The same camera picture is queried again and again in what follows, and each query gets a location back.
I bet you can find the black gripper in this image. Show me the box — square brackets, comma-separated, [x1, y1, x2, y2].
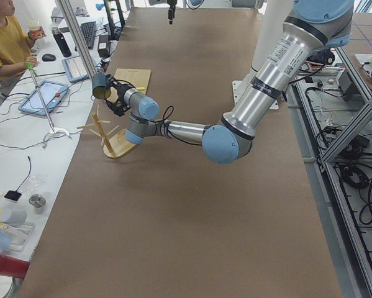
[105, 79, 132, 117]

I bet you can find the dark blue mug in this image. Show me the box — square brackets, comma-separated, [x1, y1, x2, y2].
[92, 73, 111, 99]

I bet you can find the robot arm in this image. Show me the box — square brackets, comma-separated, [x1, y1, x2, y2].
[148, 0, 204, 25]
[100, 1, 353, 164]

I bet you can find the wooden cup storage rack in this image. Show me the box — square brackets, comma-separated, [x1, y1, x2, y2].
[77, 106, 137, 159]

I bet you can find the small steel cup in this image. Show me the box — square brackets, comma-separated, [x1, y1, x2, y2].
[29, 194, 46, 214]

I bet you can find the grey cup lying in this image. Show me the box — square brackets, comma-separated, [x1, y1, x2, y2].
[0, 209, 27, 227]

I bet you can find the wooden cutting board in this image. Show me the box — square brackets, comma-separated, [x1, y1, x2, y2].
[114, 68, 152, 94]

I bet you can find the blue tablet far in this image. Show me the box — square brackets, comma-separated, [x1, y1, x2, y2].
[61, 56, 89, 83]

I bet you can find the blue tablet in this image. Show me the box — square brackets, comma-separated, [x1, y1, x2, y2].
[18, 80, 69, 116]
[61, 56, 89, 83]

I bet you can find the black power adapter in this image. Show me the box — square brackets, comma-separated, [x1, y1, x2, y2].
[98, 35, 111, 58]

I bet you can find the blue tablet near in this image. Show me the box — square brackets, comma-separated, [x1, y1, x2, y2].
[18, 80, 69, 116]

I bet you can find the metal reacher stick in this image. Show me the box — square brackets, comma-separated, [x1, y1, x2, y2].
[25, 61, 71, 149]

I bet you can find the black keyboard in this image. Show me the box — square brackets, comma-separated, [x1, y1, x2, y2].
[80, 21, 97, 50]

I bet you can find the black computer mouse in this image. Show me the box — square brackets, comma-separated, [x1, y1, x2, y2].
[42, 53, 57, 62]

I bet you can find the black water bottle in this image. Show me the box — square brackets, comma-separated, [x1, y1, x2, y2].
[51, 27, 72, 58]

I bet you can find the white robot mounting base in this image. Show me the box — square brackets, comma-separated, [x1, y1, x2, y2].
[233, 1, 307, 103]

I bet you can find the brown table mat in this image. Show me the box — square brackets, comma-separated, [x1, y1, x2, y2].
[19, 8, 342, 297]

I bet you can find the person in yellow shirt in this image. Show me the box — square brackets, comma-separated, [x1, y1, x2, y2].
[0, 1, 46, 82]

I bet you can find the black square device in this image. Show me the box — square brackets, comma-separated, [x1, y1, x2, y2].
[4, 190, 22, 202]

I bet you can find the aluminium frame post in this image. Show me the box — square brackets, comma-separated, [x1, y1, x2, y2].
[57, 0, 97, 83]

